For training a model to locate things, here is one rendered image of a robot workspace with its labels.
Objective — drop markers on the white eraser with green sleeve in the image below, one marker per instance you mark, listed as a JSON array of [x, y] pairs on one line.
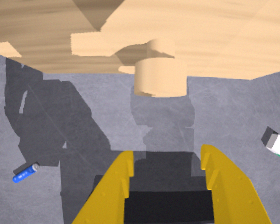
[[274, 144]]

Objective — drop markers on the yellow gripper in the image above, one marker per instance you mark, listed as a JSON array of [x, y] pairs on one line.
[[235, 200]]

